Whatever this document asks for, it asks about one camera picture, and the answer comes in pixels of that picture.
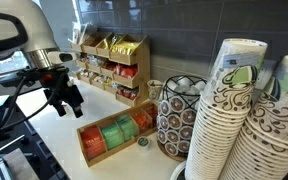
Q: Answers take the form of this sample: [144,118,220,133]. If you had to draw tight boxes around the clear white packets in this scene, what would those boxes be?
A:
[85,54,105,66]

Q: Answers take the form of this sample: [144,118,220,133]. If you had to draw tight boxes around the patterned paper cup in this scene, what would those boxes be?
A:
[146,79,165,103]

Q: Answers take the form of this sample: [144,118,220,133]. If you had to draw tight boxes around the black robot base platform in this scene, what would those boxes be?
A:
[0,99,70,180]

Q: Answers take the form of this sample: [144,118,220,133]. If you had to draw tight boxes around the red sugar packets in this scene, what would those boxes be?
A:
[102,61,117,72]
[114,63,139,79]

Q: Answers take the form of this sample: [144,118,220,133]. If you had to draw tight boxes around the green lid coffee pod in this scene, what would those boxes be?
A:
[136,135,152,153]

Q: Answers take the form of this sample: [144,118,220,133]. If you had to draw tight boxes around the tall paper cup stack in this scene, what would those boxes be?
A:
[218,54,288,180]
[184,38,269,180]

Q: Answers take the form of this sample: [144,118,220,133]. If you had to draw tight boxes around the glass window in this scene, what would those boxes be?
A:
[0,51,30,79]

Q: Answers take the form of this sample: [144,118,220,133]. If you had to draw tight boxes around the grey metal plate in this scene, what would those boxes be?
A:
[2,148,40,180]

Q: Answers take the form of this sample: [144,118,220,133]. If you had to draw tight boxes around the orange tea packets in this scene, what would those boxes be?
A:
[132,111,153,132]

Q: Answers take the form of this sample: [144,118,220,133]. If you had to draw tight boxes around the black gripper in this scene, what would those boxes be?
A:
[40,66,85,119]

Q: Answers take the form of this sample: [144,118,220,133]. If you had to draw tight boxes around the red tea packets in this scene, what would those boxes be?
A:
[80,125,107,160]
[146,105,159,123]

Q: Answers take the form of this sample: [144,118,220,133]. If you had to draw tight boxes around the light green tea packets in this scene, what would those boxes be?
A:
[114,113,140,141]

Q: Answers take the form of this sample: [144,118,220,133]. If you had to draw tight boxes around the wooden condiment rack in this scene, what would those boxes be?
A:
[68,31,152,108]

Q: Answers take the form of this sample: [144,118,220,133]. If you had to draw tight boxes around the white stir stick packets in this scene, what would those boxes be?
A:
[71,21,98,46]

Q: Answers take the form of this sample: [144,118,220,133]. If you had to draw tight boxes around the yellow sweetener packets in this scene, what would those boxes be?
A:
[110,40,142,56]
[101,33,123,51]

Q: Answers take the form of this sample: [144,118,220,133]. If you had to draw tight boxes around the wooden tea box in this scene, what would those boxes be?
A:
[76,100,159,168]

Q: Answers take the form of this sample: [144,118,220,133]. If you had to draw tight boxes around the brown sugar packets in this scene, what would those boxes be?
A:
[76,54,88,66]

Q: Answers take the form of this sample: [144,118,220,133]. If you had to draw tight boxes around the black wire pod carousel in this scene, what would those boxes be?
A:
[156,74,208,163]

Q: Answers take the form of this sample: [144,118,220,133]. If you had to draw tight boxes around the white pods pile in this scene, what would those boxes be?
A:
[170,77,207,98]

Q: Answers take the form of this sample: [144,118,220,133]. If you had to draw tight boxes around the wrapped paper cup stack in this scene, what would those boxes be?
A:
[252,59,282,104]

